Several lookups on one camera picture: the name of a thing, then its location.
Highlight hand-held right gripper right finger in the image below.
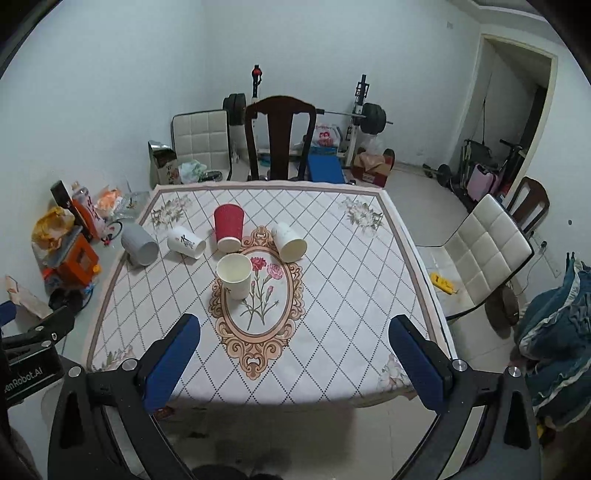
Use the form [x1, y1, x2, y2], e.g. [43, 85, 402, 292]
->
[389, 315, 541, 480]

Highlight dark wooden chair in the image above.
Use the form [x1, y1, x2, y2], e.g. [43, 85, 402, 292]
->
[244, 95, 317, 182]
[505, 176, 550, 237]

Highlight white cup with black print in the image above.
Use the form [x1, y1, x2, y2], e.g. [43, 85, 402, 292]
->
[167, 229, 206, 258]

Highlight brown cardboard box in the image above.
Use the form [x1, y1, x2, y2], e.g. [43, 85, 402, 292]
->
[353, 150, 396, 188]

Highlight yellow plastic bag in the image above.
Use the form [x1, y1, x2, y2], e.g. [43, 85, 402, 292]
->
[31, 206, 75, 253]

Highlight grey cup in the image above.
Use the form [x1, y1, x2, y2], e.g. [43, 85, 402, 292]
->
[121, 223, 160, 267]

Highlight white paper cup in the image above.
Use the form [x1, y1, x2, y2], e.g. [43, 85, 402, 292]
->
[270, 222, 308, 262]

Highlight pink labelled bottle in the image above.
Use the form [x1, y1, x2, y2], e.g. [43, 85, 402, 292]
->
[71, 185, 107, 239]

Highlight black barbell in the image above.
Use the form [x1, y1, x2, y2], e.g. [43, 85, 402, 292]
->
[223, 93, 394, 135]

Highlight brown paper bag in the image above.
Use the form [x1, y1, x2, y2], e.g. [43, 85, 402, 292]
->
[4, 275, 54, 319]

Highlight pink suitcase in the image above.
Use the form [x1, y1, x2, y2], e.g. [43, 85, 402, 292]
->
[467, 164, 502, 202]

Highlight red and white plastic bag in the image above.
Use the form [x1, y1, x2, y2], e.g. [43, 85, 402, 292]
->
[311, 123, 342, 149]

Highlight white padded chair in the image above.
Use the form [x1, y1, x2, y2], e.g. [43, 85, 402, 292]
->
[171, 110, 233, 182]
[418, 194, 535, 322]

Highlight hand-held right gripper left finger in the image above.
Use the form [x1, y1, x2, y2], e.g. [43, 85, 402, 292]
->
[47, 314, 201, 480]

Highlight cream paper cup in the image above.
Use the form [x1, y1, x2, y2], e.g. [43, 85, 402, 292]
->
[216, 253, 252, 301]

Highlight red ribbed paper cup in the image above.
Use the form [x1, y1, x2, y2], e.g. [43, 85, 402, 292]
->
[213, 204, 245, 254]

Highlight floral diamond pattern tablecloth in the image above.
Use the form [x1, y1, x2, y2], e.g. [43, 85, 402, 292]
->
[85, 181, 458, 407]

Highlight black scooter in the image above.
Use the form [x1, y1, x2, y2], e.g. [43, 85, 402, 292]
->
[499, 140, 527, 186]

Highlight black folded cart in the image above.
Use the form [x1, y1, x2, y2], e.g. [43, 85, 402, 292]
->
[459, 138, 491, 195]

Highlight white weight bench rack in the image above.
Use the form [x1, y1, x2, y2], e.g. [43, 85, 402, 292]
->
[339, 74, 373, 163]

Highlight orange toy box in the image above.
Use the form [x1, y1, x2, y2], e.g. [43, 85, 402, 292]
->
[41, 233, 100, 294]

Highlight open printed carton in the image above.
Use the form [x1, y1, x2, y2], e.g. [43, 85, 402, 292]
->
[148, 141, 180, 189]

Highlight green and white plastic bag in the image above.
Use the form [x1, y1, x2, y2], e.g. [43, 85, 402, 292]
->
[178, 160, 209, 184]

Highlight yellow tool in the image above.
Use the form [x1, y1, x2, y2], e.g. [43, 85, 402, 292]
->
[430, 272, 456, 294]

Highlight orange plastic bag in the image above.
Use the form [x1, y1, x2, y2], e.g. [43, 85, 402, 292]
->
[95, 185, 126, 218]

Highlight teal bedding pile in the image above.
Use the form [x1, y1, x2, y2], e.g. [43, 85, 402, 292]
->
[514, 258, 591, 431]

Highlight black dumbbell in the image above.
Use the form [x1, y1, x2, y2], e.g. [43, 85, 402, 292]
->
[423, 163, 456, 186]

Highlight blue bench pad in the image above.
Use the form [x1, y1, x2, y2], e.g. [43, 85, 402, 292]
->
[307, 154, 346, 184]

